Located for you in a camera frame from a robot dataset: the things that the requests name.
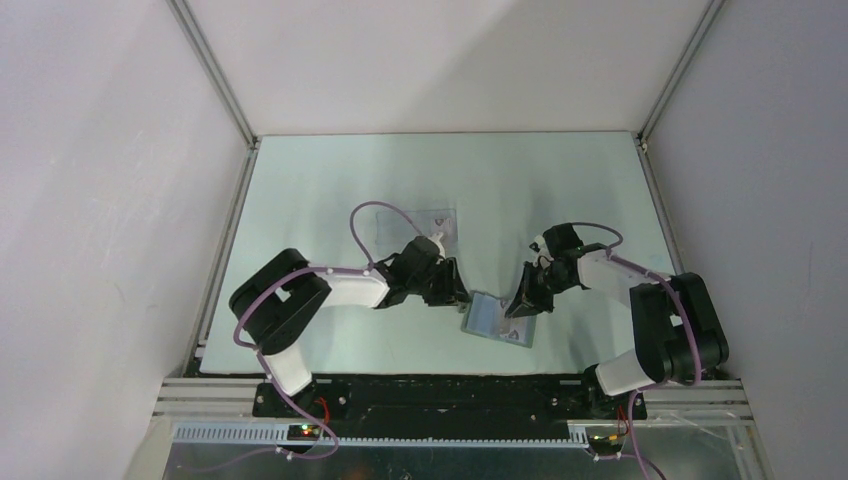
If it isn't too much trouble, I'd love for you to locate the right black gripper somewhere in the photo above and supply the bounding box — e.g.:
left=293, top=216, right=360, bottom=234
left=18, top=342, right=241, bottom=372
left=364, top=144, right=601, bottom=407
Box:
left=506, top=261, right=574, bottom=320

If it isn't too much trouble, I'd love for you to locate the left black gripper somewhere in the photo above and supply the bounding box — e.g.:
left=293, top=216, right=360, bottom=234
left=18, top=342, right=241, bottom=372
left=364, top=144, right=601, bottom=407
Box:
left=408, top=257, right=472, bottom=307

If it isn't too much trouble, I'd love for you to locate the blue card wallet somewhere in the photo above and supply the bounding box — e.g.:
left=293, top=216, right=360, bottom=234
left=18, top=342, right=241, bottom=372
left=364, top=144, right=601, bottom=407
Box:
left=461, top=292, right=536, bottom=348

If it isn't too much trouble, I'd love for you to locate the clear acrylic card holder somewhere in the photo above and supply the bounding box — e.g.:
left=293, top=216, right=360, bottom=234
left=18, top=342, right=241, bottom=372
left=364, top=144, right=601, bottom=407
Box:
left=375, top=209, right=459, bottom=258

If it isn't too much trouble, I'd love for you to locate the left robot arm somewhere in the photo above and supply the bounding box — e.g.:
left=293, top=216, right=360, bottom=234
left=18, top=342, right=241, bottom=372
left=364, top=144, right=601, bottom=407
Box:
left=227, top=235, right=471, bottom=417

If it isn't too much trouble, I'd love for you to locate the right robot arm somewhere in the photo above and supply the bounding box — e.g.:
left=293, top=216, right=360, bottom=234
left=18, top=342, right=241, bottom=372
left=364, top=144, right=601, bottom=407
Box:
left=504, top=222, right=729, bottom=418

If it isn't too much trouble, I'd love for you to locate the stack of VIP cards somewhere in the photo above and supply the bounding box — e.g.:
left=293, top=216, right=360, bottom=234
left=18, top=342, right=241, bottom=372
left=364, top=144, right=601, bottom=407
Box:
left=428, top=216, right=458, bottom=250

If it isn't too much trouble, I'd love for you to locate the right controller board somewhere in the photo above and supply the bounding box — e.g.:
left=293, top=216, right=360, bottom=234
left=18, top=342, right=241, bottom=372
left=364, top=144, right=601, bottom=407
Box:
left=587, top=434, right=627, bottom=459

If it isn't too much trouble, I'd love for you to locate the controller board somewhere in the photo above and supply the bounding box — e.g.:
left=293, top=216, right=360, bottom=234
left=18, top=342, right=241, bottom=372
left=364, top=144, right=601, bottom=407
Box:
left=587, top=434, right=627, bottom=459
left=286, top=423, right=323, bottom=442

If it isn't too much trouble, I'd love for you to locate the left controller board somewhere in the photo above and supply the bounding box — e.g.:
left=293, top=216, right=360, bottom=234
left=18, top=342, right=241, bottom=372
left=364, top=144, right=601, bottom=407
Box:
left=286, top=423, right=323, bottom=442

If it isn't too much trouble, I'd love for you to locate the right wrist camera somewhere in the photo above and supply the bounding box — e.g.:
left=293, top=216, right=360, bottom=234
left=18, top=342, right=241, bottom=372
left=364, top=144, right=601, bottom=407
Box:
left=530, top=235, right=553, bottom=268

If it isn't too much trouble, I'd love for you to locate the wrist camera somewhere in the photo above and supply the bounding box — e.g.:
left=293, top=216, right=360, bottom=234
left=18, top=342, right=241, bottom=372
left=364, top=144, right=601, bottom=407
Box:
left=428, top=231, right=447, bottom=258
left=530, top=235, right=553, bottom=268

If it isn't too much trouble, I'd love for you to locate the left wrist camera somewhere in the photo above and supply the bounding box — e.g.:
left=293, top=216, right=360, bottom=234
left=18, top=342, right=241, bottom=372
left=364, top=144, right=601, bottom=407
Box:
left=428, top=231, right=447, bottom=258

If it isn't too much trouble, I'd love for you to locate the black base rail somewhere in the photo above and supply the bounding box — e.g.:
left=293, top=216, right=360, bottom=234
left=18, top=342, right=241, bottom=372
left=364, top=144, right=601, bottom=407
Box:
left=294, top=374, right=647, bottom=440

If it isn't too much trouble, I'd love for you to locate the white slotted cable duct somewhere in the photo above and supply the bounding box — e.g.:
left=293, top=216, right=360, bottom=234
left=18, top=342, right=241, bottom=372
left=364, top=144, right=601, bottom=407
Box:
left=173, top=422, right=589, bottom=449

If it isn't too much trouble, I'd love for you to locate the right aluminium frame post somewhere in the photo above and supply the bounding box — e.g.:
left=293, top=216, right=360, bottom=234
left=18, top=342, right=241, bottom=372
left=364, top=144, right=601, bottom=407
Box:
left=636, top=0, right=727, bottom=153

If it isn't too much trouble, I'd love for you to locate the aluminium frame post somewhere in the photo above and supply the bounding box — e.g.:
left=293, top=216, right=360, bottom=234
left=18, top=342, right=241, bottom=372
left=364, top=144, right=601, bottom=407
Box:
left=636, top=0, right=727, bottom=153
left=166, top=0, right=258, bottom=149

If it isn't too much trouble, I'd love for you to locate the left aluminium frame post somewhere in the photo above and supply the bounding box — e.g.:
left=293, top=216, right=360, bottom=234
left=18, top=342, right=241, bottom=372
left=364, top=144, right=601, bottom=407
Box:
left=166, top=0, right=258, bottom=149

